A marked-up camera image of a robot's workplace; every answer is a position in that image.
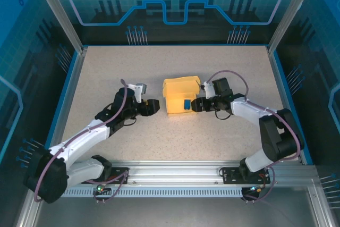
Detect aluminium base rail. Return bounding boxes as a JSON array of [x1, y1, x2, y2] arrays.
[[66, 159, 319, 187]]

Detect yellow paper box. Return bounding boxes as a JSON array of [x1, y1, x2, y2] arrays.
[[161, 75, 202, 117]]

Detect slotted grey cable duct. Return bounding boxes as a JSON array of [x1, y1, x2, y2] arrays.
[[62, 187, 244, 198]]

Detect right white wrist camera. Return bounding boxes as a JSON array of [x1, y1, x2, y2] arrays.
[[201, 80, 215, 99]]

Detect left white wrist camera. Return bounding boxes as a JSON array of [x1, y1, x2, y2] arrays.
[[126, 82, 148, 103]]

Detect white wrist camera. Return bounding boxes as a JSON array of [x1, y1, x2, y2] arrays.
[[201, 80, 215, 99], [126, 82, 148, 103]]

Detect short purple cable loop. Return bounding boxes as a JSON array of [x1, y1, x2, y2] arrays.
[[92, 171, 130, 204], [241, 168, 276, 204]]

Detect aluminium frame post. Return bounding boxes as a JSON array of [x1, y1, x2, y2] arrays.
[[29, 0, 88, 54], [267, 0, 324, 55]]

